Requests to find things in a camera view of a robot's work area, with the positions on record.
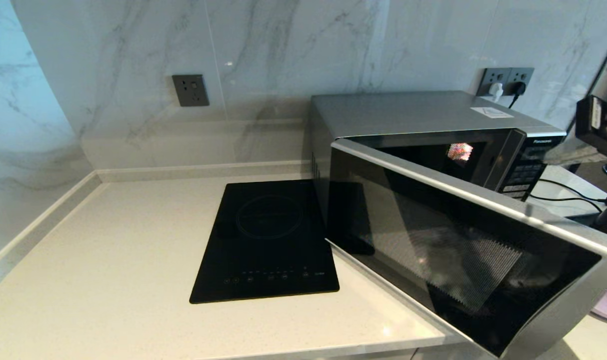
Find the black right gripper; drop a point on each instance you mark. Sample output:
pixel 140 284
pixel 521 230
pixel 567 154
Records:
pixel 603 125

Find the purple plate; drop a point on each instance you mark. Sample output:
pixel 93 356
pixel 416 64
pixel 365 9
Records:
pixel 606 310

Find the black glass microwave door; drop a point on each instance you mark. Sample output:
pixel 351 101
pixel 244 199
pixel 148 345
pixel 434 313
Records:
pixel 458 260

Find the black power plug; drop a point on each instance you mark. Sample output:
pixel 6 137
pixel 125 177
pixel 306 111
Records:
pixel 518 89

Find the white power plug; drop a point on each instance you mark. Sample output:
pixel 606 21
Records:
pixel 496 91

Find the white paper sticker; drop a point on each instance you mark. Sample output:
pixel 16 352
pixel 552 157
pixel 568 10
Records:
pixel 491 112

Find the black induction cooktop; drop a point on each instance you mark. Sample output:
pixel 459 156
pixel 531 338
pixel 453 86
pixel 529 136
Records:
pixel 268 240

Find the grey wall socket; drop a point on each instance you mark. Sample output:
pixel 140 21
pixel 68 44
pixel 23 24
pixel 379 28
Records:
pixel 190 90
pixel 523 75
pixel 492 76

